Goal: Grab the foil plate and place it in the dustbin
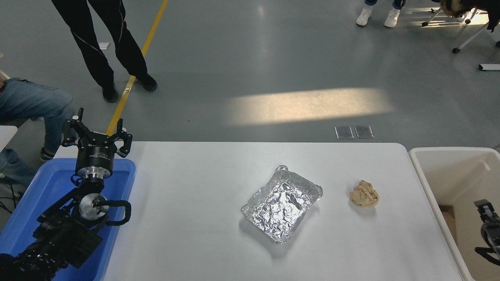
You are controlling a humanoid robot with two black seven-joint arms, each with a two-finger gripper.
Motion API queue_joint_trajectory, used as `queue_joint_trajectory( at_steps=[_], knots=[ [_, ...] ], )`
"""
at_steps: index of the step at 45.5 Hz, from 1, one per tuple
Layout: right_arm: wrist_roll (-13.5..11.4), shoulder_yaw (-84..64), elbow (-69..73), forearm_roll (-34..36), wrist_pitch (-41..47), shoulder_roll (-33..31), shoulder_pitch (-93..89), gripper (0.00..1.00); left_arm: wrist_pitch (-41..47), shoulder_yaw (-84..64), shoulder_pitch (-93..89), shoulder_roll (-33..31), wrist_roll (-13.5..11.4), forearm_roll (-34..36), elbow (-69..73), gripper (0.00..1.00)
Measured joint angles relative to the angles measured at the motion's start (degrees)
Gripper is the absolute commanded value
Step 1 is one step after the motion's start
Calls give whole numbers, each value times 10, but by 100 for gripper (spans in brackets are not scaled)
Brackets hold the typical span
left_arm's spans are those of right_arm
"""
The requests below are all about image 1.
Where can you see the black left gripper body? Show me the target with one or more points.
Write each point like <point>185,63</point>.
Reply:
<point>95,154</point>

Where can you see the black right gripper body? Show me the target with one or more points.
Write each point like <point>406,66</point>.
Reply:
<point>493,235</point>

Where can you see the foil tray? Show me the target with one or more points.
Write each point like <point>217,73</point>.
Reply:
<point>279,205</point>

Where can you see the metal floor plate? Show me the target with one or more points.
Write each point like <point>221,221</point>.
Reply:
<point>364,132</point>
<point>344,132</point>

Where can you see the seated person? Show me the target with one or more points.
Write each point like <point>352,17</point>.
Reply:
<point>35,99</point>

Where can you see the large pale bin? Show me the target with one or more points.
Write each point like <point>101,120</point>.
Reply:
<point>449,168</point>

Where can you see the blue plastic tray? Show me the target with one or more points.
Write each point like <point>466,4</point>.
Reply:
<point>47,183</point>

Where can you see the white side table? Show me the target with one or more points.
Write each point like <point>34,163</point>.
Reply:
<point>6,136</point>

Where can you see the standing person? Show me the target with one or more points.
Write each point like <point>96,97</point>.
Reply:
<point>93,50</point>

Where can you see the white paper scrap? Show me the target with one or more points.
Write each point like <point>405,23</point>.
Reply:
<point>104,45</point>

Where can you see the crumpled tan paper ball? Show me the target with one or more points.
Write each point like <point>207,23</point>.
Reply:
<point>364,194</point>

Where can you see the white bar on floor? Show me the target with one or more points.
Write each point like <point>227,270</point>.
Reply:
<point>490,67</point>

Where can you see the white wheeled chair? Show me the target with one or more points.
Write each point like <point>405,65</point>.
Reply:
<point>472,37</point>

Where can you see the person with white shoes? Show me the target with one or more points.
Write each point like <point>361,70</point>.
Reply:
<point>391,17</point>

